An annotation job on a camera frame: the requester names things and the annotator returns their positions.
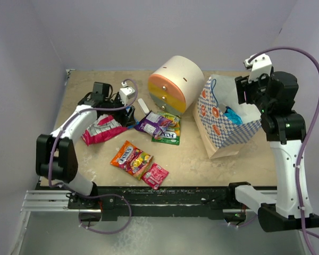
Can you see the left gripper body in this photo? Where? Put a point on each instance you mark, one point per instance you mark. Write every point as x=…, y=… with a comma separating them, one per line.
x=119, y=117

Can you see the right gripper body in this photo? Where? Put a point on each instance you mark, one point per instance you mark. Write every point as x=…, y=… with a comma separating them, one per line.
x=255, y=89

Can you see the pink snack bag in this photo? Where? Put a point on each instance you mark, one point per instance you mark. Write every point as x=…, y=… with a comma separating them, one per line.
x=102, y=130

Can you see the purple snack bag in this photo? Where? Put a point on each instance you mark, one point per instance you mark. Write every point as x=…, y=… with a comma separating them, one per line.
x=154, y=124

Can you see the large blue snack bag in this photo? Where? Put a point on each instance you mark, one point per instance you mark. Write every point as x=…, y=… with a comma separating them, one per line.
x=233, y=116

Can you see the checkered paper bag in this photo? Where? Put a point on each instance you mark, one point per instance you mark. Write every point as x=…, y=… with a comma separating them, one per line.
x=221, y=137

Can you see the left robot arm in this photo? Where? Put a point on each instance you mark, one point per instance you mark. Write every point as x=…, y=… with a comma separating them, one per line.
x=56, y=159

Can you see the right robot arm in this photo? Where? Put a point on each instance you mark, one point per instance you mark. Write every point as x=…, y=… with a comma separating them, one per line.
x=274, y=96

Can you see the orange Fox's candy bag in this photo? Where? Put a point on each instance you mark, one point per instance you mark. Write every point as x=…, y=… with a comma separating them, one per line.
x=132, y=160

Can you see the green Fox's candy bag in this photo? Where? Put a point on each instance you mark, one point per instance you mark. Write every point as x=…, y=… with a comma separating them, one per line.
x=172, y=134

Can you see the small white plastic bar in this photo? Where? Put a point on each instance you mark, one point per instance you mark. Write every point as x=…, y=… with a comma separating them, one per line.
x=143, y=106

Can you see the round mini drawer cabinet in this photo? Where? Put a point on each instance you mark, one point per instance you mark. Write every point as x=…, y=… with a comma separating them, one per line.
x=176, y=85

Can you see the small pink candy packet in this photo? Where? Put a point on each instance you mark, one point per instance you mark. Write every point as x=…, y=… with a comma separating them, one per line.
x=155, y=176

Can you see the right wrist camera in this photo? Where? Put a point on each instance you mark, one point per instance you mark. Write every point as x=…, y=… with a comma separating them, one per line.
x=259, y=65

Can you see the black table front rail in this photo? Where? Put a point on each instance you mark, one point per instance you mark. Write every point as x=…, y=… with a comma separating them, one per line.
x=212, y=202

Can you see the aluminium frame rail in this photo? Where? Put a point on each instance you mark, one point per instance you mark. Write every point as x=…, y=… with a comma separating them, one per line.
x=45, y=201

